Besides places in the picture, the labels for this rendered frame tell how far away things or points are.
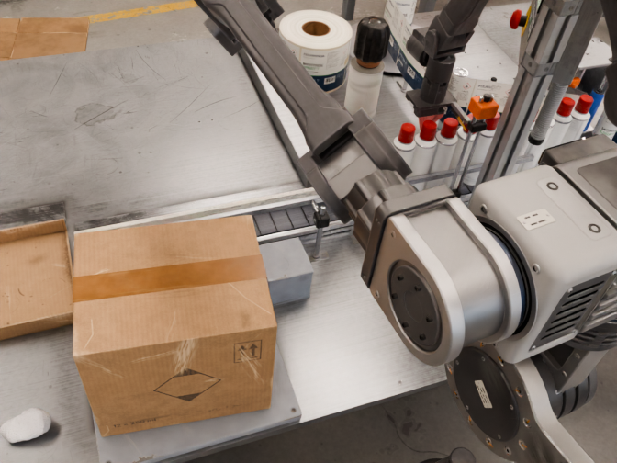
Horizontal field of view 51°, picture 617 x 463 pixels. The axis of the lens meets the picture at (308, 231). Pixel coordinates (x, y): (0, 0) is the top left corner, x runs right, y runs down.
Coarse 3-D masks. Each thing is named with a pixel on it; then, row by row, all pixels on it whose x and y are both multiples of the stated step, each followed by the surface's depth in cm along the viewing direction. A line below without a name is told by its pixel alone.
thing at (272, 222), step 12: (468, 192) 157; (324, 204) 150; (252, 216) 147; (264, 216) 146; (276, 216) 146; (288, 216) 147; (300, 216) 147; (312, 216) 147; (264, 228) 144; (276, 228) 144; (288, 228) 144
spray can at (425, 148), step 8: (424, 128) 140; (432, 128) 140; (416, 136) 144; (424, 136) 142; (432, 136) 142; (416, 144) 143; (424, 144) 142; (432, 144) 143; (416, 152) 145; (424, 152) 144; (432, 152) 145; (416, 160) 146; (424, 160) 145; (416, 168) 147; (424, 168) 147; (408, 176) 150; (416, 184) 151
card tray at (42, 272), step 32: (32, 224) 140; (64, 224) 143; (0, 256) 138; (32, 256) 139; (64, 256) 139; (0, 288) 132; (32, 288) 133; (64, 288) 134; (0, 320) 127; (32, 320) 124; (64, 320) 127
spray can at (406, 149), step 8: (400, 128) 140; (408, 128) 139; (400, 136) 140; (408, 136) 139; (392, 144) 143; (400, 144) 141; (408, 144) 141; (400, 152) 142; (408, 152) 142; (408, 160) 144
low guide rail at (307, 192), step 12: (288, 192) 147; (300, 192) 147; (312, 192) 148; (228, 204) 143; (240, 204) 143; (252, 204) 144; (264, 204) 146; (168, 216) 139; (180, 216) 139; (192, 216) 141; (96, 228) 135; (108, 228) 135; (120, 228) 136
